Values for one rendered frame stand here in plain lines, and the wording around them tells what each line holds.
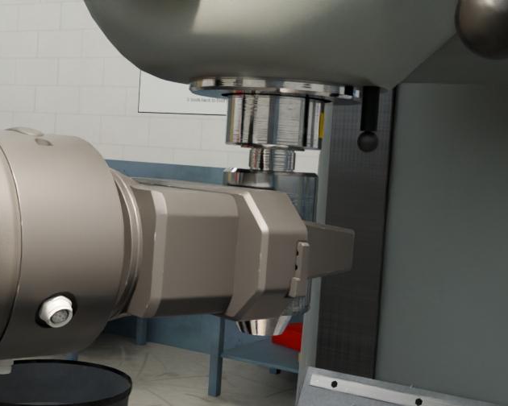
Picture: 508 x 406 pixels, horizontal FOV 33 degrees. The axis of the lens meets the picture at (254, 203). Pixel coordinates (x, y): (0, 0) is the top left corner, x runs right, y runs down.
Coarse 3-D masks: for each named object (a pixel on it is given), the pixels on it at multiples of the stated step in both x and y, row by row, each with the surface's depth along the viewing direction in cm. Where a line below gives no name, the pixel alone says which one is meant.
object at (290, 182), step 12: (228, 168) 41; (240, 168) 41; (228, 180) 41; (240, 180) 40; (252, 180) 40; (264, 180) 40; (276, 180) 40; (288, 180) 40; (300, 180) 40; (312, 180) 41; (288, 192) 40; (300, 192) 40; (312, 192) 41
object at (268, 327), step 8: (256, 320) 41; (264, 320) 41; (272, 320) 41; (280, 320) 41; (288, 320) 42; (240, 328) 42; (248, 328) 41; (256, 328) 41; (264, 328) 41; (272, 328) 41; (280, 328) 42
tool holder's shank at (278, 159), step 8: (256, 152) 41; (264, 152) 41; (272, 152) 41; (280, 152) 41; (288, 152) 41; (248, 160) 42; (256, 160) 41; (264, 160) 41; (272, 160) 41; (280, 160) 41; (288, 160) 41; (256, 168) 41; (264, 168) 41; (272, 168) 41; (280, 168) 41; (288, 168) 41
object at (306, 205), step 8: (296, 200) 40; (304, 200) 40; (312, 200) 41; (296, 208) 40; (304, 208) 41; (312, 208) 41; (304, 216) 41; (312, 216) 41; (296, 304) 41; (304, 304) 41; (288, 312) 40; (296, 312) 41; (304, 312) 41
